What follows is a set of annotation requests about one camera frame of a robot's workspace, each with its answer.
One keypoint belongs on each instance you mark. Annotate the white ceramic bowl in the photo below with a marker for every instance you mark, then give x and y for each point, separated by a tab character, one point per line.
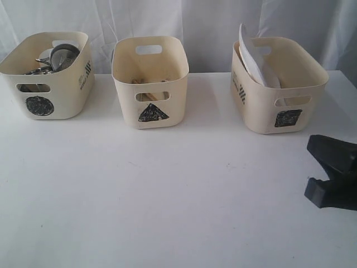
46	56

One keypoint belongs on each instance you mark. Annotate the steel mug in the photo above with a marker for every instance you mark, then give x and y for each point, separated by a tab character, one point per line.
62	56
45	69

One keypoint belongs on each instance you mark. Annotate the cream bin with triangle mark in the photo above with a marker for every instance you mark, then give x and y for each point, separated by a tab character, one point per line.
160	59

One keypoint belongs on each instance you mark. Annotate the cream bin with circle mark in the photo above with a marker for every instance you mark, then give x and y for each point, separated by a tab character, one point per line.
68	89

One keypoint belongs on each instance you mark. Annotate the white backdrop curtain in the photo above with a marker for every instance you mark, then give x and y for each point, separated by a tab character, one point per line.
207	29

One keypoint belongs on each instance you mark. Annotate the white rectangular plate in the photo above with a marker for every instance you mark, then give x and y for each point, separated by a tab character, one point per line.
258	72

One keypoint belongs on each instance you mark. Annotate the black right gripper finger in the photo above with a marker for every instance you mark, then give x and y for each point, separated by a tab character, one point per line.
337	157
339	193

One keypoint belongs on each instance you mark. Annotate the cream bin with square mark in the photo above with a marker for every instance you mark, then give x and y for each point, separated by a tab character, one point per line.
278	110

